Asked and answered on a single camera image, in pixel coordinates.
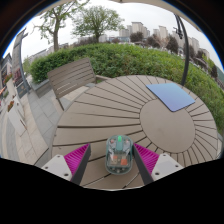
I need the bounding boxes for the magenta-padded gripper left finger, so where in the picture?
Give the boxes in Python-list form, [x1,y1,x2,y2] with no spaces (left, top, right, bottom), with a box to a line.
[41,143,92,186]

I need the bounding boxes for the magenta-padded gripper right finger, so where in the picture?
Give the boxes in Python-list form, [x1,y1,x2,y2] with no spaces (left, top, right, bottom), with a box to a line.
[132,143,184,187]

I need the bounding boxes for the transparent computer mouse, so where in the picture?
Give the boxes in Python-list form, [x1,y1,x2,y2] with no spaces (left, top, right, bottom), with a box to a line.
[104,134,134,176]

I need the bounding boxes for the blue mouse pad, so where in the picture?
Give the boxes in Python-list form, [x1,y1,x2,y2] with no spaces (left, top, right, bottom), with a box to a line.
[145,82,197,113]

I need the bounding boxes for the white planter with flowers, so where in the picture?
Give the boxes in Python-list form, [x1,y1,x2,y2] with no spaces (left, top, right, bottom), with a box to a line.
[6,99,28,138]

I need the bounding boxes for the slatted wooden chair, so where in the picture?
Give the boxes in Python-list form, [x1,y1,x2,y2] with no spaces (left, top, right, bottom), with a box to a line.
[46,57,111,111]

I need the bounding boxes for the tall dark sign board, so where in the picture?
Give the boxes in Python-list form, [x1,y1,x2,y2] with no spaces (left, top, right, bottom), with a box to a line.
[11,28,33,99]

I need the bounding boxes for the curved black umbrella pole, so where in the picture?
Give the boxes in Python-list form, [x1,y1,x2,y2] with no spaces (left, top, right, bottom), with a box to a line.
[173,13,191,87]

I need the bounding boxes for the distant apartment buildings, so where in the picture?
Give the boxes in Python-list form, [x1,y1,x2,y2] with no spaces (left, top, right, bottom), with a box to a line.
[118,21,211,64]

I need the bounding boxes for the thin sparse tree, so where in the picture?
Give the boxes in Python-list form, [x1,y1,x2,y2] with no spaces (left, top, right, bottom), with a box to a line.
[33,0,91,53]

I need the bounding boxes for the round leafy tree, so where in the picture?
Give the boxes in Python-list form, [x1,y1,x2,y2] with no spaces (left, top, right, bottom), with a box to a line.
[71,4,125,43]

